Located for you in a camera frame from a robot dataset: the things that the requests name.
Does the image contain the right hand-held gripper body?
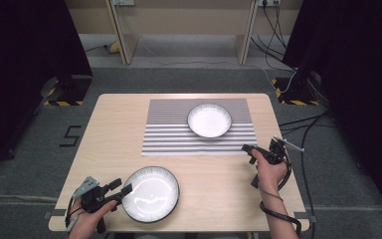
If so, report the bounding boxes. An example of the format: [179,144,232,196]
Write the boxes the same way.
[257,134,304,164]

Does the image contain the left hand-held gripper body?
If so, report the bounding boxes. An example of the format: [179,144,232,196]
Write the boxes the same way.
[76,176,116,213]

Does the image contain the white plate with dark rim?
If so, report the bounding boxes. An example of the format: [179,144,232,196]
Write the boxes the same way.
[187,103,233,139]
[121,165,181,224]

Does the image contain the person's right hand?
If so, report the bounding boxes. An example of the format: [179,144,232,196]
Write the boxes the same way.
[251,149,289,197]

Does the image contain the person's left hand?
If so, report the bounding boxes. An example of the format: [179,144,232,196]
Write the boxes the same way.
[68,199,117,239]

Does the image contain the grey tape strip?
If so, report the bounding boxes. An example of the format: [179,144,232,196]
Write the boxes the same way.
[292,211,318,224]
[43,208,68,220]

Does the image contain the thin dark wristband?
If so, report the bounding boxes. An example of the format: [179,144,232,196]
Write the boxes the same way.
[261,189,285,203]

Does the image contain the stand base with hazard tape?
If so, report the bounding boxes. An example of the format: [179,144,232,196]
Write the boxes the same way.
[42,74,94,108]
[271,77,322,107]

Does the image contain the grey striped placemat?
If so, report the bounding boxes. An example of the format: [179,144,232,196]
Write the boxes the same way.
[141,98,261,157]

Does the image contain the black curtain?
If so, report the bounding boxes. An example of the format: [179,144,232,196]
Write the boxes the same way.
[282,0,382,228]
[0,0,94,180]

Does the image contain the wooden desk leg panel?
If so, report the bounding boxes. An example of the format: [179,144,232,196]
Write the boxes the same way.
[104,0,139,66]
[234,0,259,66]

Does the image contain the yellow object on floor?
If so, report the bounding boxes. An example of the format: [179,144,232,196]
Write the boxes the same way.
[106,41,120,55]

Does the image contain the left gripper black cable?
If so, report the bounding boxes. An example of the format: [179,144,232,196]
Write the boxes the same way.
[64,188,83,235]

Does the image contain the black cables on floor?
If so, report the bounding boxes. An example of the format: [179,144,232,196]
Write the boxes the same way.
[278,112,337,239]

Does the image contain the black cables at wall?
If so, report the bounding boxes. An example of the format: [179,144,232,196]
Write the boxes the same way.
[250,3,296,72]

